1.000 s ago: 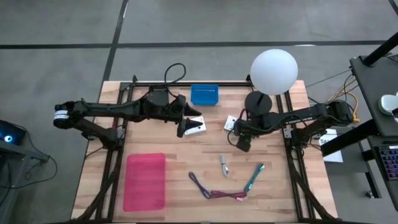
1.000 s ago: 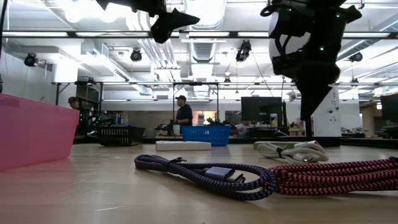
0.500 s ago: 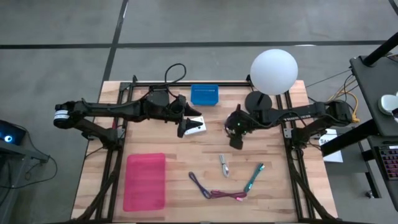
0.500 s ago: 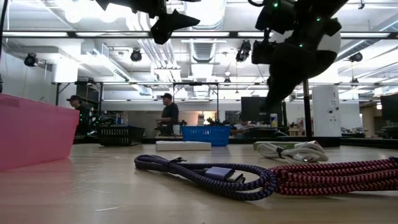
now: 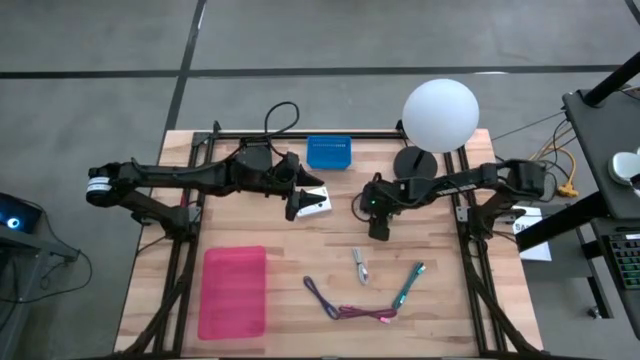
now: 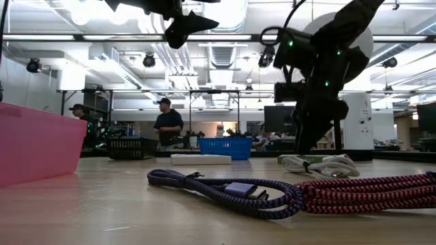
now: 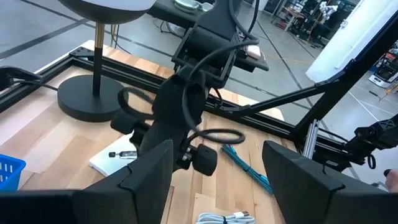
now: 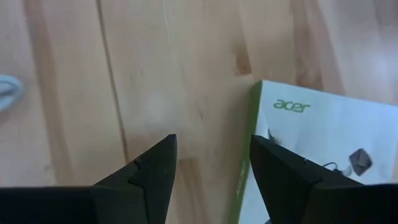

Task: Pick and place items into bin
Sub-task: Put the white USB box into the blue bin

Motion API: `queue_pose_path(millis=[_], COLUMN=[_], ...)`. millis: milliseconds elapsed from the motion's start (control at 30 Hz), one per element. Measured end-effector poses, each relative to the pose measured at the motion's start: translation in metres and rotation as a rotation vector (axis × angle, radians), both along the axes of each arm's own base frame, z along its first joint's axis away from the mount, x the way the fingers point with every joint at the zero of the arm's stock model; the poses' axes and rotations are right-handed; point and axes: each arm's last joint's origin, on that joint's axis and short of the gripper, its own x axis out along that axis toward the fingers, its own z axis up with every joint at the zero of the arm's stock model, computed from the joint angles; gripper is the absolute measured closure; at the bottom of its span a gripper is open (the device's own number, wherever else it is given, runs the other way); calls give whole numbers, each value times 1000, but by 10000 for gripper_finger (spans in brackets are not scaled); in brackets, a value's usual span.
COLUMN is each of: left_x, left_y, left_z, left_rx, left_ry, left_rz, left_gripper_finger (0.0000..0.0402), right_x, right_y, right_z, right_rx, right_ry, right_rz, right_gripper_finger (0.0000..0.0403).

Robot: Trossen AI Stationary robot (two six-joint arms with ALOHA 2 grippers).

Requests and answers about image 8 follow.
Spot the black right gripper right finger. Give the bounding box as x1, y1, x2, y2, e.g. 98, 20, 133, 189
249, 134, 398, 224

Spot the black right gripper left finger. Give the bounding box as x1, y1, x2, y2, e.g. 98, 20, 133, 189
0, 134, 178, 224

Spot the white acer charger box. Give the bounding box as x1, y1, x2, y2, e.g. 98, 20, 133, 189
228, 79, 398, 224

